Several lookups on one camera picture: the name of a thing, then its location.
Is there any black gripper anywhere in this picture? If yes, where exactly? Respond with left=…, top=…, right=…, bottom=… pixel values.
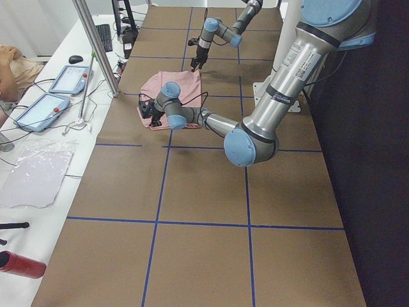
left=190, top=45, right=208, bottom=71
left=151, top=102, right=165, bottom=127

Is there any pink Snoopy t-shirt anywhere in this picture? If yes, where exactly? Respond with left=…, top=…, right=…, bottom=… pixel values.
left=137, top=70, right=203, bottom=132

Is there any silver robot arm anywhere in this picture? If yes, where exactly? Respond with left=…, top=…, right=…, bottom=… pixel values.
left=188, top=0, right=263, bottom=72
left=139, top=1, right=378, bottom=167

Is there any black box white label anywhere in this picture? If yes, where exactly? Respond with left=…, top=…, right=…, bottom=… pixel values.
left=118, top=26, right=139, bottom=59

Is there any metal rod green tip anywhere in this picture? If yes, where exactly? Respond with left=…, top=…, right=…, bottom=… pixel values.
left=75, top=51, right=96, bottom=125

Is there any upper teach pendant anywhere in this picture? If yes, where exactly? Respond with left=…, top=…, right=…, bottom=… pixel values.
left=49, top=65, right=91, bottom=95

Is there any teach pendant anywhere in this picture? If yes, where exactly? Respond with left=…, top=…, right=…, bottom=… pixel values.
left=14, top=93, right=70, bottom=132
left=49, top=65, right=91, bottom=95

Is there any black keyboard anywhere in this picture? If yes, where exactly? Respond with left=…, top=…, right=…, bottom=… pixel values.
left=96, top=24, right=113, bottom=52

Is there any black computer mouse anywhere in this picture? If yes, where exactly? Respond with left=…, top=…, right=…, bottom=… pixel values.
left=68, top=55, right=84, bottom=65

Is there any lower teach pendant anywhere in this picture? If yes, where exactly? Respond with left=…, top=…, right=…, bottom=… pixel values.
left=14, top=93, right=70, bottom=132

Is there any clear plastic bag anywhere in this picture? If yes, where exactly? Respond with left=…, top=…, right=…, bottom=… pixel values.
left=1, top=139, right=78, bottom=209

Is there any red bottle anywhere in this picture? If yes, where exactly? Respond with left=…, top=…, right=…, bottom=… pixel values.
left=1, top=251, right=47, bottom=279

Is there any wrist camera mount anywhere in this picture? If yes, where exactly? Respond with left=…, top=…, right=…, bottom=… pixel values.
left=139, top=99, right=155, bottom=119
left=187, top=37, right=200, bottom=47

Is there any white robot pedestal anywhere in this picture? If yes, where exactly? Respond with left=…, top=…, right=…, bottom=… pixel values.
left=252, top=0, right=303, bottom=113

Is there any aluminium frame post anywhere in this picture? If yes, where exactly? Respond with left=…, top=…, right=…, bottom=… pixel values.
left=72, top=0, right=120, bottom=97

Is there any black camera tripod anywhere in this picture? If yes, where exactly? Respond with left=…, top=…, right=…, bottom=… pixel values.
left=0, top=221, right=30, bottom=246

